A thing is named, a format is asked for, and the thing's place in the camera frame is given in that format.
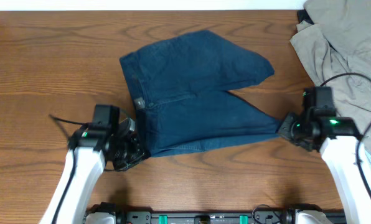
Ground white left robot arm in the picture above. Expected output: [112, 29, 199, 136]
[41, 118, 150, 223]

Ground beige grey garment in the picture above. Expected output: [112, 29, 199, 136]
[289, 0, 371, 164]

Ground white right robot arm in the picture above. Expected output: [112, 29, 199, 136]
[278, 113, 371, 223]

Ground black garment under beige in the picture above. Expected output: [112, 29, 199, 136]
[296, 9, 314, 24]

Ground dark blue shorts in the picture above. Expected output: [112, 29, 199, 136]
[120, 30, 280, 157]

